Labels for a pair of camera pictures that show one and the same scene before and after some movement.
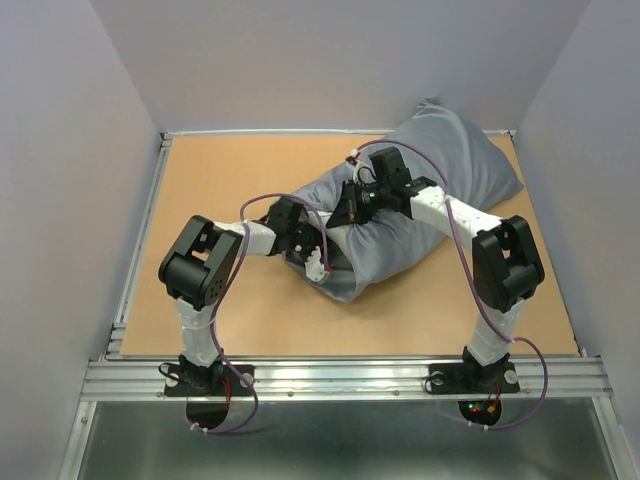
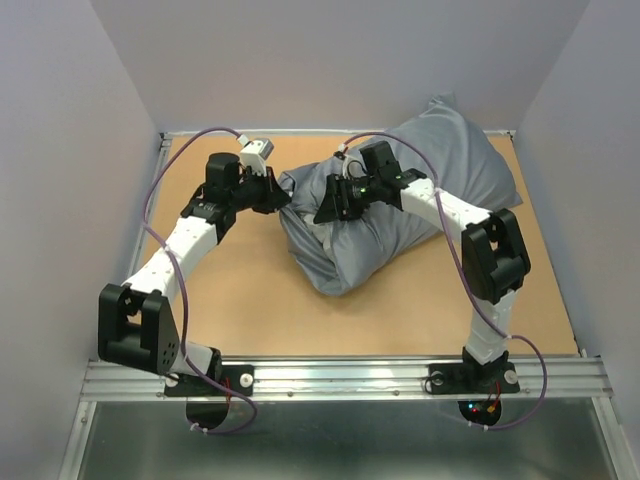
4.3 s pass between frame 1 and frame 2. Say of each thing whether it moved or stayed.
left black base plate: stayed
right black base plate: stayed
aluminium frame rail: stayed
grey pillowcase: moved
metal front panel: stayed
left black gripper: moved
